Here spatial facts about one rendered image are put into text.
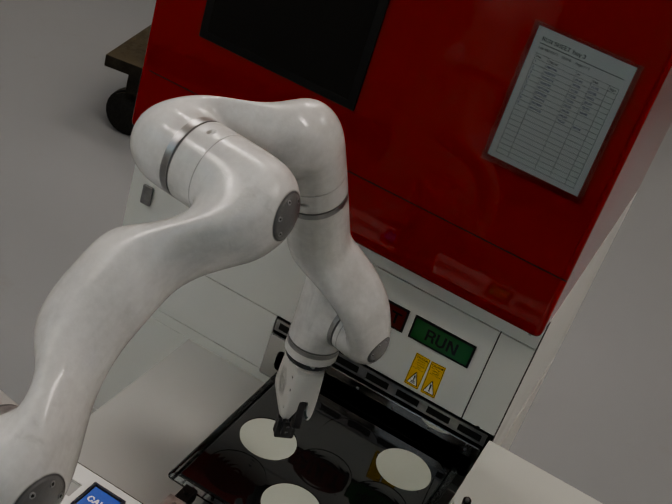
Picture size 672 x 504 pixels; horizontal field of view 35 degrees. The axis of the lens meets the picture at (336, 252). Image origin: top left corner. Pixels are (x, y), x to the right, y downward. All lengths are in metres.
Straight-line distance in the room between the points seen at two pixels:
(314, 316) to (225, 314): 0.51
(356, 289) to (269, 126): 0.32
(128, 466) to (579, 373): 2.47
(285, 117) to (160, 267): 0.24
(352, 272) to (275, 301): 0.53
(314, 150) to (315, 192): 0.08
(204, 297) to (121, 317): 0.94
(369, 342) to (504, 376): 0.39
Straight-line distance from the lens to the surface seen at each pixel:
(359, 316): 1.48
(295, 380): 1.63
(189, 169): 1.18
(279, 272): 1.95
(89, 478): 1.62
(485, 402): 1.89
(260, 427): 1.86
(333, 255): 1.44
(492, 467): 1.87
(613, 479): 3.65
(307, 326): 1.59
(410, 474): 1.89
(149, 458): 1.87
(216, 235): 1.13
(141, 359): 2.24
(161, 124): 1.21
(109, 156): 4.37
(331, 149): 1.30
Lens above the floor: 2.12
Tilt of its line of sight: 31 degrees down
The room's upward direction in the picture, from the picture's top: 19 degrees clockwise
